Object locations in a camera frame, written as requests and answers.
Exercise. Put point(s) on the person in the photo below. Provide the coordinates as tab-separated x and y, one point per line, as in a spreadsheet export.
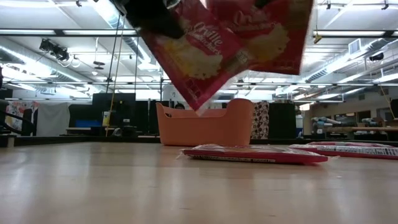
179	106

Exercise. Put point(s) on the polka dot cloth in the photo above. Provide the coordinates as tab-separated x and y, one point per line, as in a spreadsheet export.
260	119

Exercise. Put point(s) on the black ceiling speaker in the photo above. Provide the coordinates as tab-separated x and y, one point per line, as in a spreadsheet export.
376	57

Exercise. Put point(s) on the colourful patterned cloth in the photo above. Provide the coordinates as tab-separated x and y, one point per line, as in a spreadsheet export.
18	109

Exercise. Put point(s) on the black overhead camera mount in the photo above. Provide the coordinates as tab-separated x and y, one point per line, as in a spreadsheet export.
54	49

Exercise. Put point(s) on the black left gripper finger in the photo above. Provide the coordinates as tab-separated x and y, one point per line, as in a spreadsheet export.
155	25

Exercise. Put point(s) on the orange plastic basket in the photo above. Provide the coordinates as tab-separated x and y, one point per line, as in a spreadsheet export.
205	127

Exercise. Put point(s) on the black cabinet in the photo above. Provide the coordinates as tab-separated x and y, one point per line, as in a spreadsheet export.
281	121

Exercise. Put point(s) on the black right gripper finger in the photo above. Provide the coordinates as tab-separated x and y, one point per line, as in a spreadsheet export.
264	3

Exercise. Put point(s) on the white ceiling vent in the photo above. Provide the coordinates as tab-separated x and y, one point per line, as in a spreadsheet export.
354	46

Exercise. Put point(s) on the long ceiling light strip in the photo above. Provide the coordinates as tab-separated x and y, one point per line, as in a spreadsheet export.
62	31
351	33

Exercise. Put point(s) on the white hanging cloth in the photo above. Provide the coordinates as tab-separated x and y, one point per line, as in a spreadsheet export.
53	119

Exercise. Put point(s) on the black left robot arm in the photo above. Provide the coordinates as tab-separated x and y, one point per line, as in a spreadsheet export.
15	119

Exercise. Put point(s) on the silver ceiling air duct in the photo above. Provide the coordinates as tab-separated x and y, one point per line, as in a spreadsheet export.
124	34

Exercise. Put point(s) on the wooden background table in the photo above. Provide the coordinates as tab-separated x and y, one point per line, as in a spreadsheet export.
360	128

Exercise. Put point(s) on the red popcorn bag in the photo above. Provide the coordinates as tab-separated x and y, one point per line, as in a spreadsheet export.
357	151
280	40
199	62
255	154

